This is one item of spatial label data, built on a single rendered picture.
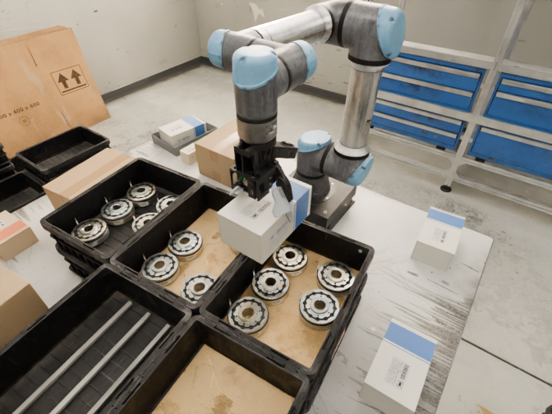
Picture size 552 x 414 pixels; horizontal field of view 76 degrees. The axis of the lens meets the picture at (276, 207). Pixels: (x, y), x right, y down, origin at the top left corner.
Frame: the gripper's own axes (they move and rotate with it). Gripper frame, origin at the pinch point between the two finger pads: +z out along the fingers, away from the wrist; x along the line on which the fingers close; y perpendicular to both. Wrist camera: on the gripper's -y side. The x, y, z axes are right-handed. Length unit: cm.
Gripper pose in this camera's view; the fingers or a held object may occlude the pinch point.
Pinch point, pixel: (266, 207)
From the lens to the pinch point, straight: 81.5
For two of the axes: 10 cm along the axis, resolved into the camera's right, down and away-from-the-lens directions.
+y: -5.8, 5.5, -6.0
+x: 8.2, 3.8, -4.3
